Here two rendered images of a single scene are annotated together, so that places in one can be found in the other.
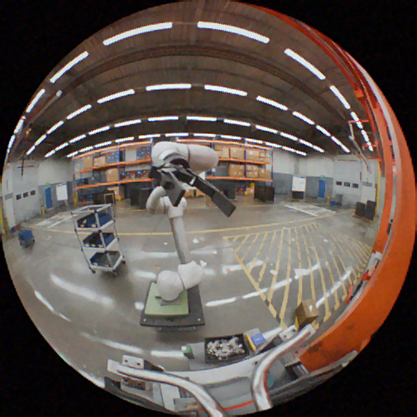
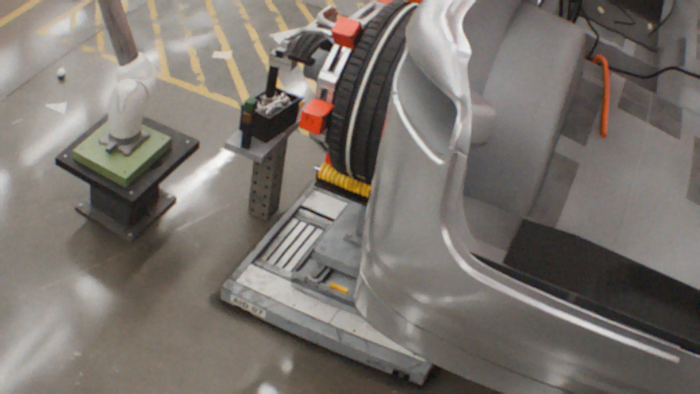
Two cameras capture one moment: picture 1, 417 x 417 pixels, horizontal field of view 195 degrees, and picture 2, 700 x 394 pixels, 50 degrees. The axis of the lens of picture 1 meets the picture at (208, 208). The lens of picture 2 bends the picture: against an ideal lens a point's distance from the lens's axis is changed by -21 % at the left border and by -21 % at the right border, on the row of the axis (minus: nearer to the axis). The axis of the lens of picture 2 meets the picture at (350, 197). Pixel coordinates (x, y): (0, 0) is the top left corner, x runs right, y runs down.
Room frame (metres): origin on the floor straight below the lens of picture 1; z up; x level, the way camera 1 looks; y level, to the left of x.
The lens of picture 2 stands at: (-1.63, 2.29, 2.44)
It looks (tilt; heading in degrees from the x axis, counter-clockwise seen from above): 37 degrees down; 300
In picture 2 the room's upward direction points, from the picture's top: 11 degrees clockwise
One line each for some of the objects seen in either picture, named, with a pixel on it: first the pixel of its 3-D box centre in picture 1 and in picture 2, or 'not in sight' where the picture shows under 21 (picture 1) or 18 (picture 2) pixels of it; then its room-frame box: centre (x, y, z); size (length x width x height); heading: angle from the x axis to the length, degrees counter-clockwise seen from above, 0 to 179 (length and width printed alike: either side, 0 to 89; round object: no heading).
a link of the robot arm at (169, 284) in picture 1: (168, 284); (126, 105); (0.64, 0.31, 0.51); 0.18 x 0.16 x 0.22; 123
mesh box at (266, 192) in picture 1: (263, 193); not in sight; (7.67, -3.75, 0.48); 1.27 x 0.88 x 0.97; 10
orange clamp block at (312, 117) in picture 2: not in sight; (316, 116); (-0.26, 0.24, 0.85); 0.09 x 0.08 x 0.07; 102
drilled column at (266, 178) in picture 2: not in sight; (267, 169); (0.18, -0.14, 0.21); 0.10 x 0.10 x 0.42; 12
